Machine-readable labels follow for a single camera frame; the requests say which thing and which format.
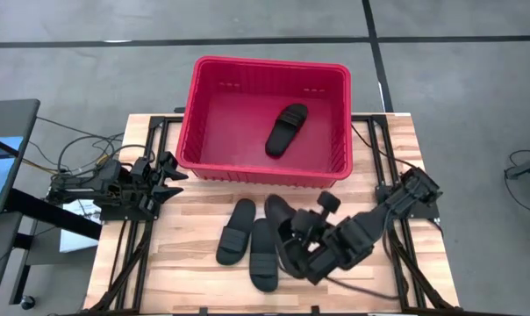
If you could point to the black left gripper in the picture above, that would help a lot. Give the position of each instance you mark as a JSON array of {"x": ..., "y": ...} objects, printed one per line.
[{"x": 148, "y": 195}]

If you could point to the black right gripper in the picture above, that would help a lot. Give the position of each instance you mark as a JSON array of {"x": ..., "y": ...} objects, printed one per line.
[{"x": 322, "y": 246}]

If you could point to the black rubber slide sandal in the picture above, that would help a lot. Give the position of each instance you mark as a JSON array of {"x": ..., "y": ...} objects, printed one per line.
[
  {"x": 287, "y": 127},
  {"x": 276, "y": 215},
  {"x": 263, "y": 259},
  {"x": 236, "y": 232}
]

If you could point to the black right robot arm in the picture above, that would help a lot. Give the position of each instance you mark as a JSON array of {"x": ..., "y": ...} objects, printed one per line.
[{"x": 379, "y": 215}]

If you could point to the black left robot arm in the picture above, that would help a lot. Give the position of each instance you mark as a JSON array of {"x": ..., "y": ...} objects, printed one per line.
[{"x": 102, "y": 180}]

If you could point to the red plastic bin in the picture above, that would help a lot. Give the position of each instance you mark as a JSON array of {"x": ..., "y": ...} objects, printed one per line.
[{"x": 230, "y": 131}]

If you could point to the white paper box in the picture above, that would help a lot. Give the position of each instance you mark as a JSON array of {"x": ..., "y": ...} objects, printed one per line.
[{"x": 76, "y": 239}]

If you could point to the blue display screen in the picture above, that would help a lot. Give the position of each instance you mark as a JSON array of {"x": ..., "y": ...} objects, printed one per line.
[{"x": 2, "y": 193}]

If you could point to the dark grey desk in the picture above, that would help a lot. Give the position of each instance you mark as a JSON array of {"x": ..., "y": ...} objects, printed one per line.
[{"x": 10, "y": 118}]

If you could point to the black caster wheel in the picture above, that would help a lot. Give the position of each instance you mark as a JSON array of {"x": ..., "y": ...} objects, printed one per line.
[{"x": 27, "y": 302}]

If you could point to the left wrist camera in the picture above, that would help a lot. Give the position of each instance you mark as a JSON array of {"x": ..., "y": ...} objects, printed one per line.
[{"x": 141, "y": 169}]

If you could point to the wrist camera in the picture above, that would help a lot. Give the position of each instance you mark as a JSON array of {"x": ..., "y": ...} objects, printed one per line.
[
  {"x": 329, "y": 203},
  {"x": 141, "y": 169}
]

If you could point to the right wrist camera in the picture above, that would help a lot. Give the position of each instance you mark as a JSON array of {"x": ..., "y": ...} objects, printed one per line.
[{"x": 329, "y": 203}]

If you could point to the black aluminium table frame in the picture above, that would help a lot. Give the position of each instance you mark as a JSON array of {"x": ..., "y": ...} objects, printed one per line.
[
  {"x": 156, "y": 121},
  {"x": 380, "y": 120}
]

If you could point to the black table edge bracket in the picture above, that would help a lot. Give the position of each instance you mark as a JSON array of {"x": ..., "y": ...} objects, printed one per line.
[
  {"x": 315, "y": 311},
  {"x": 203, "y": 311}
]

